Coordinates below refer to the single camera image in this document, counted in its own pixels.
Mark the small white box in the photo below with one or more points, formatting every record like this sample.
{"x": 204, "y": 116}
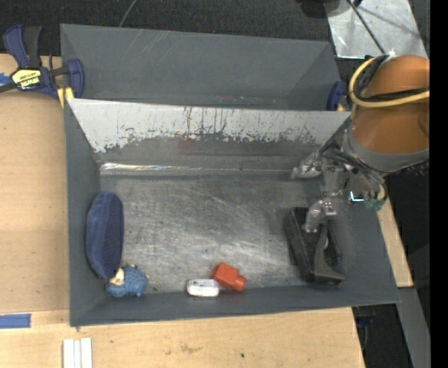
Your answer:
{"x": 203, "y": 288}

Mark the grey metal bin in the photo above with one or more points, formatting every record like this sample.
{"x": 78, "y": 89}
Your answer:
{"x": 208, "y": 213}

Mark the blue oval pouch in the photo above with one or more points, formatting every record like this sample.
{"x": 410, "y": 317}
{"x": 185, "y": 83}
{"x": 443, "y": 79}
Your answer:
{"x": 104, "y": 234}

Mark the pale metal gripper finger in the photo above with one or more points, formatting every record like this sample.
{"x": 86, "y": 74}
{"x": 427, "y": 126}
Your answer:
{"x": 318, "y": 213}

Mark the blue toy animal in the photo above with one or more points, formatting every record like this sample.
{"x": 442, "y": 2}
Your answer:
{"x": 130, "y": 284}

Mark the red plastic block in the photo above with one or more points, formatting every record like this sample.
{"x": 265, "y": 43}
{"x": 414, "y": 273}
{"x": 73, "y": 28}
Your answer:
{"x": 228, "y": 275}

